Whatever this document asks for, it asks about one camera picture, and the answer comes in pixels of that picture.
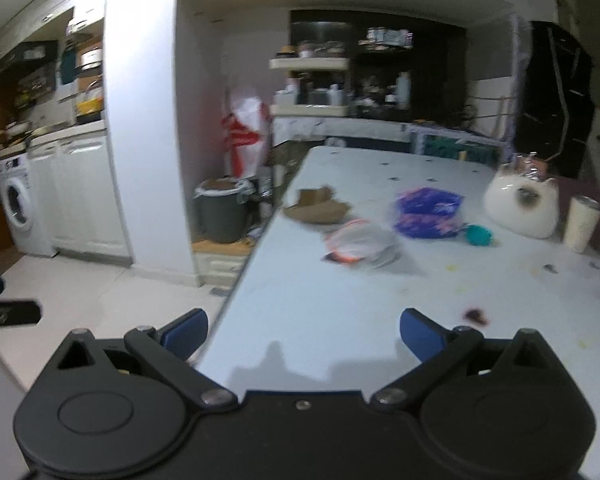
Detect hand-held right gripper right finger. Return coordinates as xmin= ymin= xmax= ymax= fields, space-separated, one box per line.
xmin=367 ymin=308 xmax=556 ymax=411

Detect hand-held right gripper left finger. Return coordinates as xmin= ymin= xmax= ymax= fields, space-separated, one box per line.
xmin=55 ymin=308 xmax=241 ymax=409

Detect clear plastic bag red box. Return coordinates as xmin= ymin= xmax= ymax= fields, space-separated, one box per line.
xmin=322 ymin=219 xmax=398 ymax=267

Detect teal wrapper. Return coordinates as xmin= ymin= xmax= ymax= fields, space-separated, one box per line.
xmin=466 ymin=224 xmax=495 ymax=248

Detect purple floral packet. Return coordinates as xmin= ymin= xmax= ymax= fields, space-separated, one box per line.
xmin=391 ymin=187 xmax=465 ymax=240

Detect brown cardboard piece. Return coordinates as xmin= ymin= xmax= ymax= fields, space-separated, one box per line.
xmin=284 ymin=187 xmax=353 ymax=225

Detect grey lined trash bin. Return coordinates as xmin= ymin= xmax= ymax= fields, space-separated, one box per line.
xmin=195 ymin=177 xmax=256 ymax=244

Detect low white drawer cabinet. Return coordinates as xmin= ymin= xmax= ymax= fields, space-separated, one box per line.
xmin=192 ymin=240 xmax=253 ymax=286

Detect white washing machine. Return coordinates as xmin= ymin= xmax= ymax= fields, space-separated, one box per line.
xmin=0 ymin=152 xmax=56 ymax=257

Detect white kitchen cabinets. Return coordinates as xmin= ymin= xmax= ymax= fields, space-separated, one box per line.
xmin=27 ymin=132 xmax=133 ymax=261

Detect white cat-shaped ceramic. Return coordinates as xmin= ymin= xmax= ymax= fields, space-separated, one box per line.
xmin=482 ymin=152 xmax=561 ymax=239

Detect beige tumbler cup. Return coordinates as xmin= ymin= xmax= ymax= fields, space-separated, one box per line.
xmin=562 ymin=195 xmax=600 ymax=254

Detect red white plastic bag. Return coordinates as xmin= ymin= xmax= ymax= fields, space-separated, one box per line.
xmin=221 ymin=87 xmax=272 ymax=178

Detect black range hood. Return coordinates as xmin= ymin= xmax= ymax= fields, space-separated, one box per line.
xmin=0 ymin=42 xmax=58 ymax=76

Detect teal cutting board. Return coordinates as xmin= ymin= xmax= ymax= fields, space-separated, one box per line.
xmin=60 ymin=50 xmax=78 ymax=86

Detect black shelf rack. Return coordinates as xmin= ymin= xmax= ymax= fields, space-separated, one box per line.
xmin=352 ymin=35 xmax=416 ymax=111

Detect black jacket white trim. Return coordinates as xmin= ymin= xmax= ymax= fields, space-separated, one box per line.
xmin=517 ymin=22 xmax=596 ymax=178

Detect white shelf rack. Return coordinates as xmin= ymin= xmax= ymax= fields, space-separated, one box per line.
xmin=270 ymin=55 xmax=351 ymax=116

